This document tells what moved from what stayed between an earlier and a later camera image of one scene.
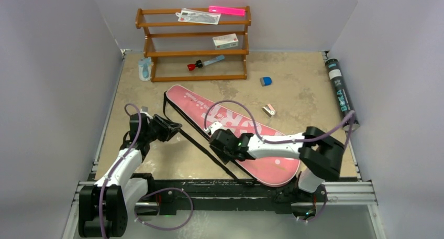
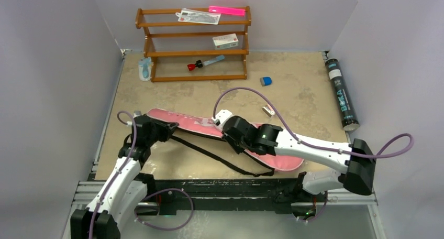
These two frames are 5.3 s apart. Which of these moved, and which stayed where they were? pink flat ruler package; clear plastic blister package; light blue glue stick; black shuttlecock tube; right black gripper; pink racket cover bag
Moved: right black gripper; pink racket cover bag
Stayed: pink flat ruler package; light blue glue stick; black shuttlecock tube; clear plastic blister package
